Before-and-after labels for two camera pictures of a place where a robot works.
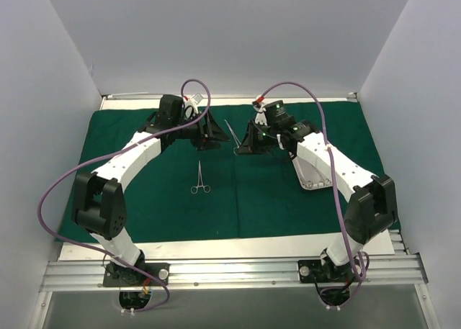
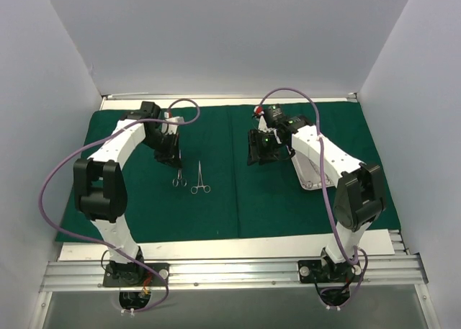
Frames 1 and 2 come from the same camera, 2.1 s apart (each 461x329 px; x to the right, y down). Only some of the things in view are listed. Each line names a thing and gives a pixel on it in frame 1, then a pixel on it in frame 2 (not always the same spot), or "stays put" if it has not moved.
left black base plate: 119,276 stays put
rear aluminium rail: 142,96 stays put
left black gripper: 207,132 -> 168,156
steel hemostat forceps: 207,188 stays put
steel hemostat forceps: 234,137 -> 180,179
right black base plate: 313,271 stays put
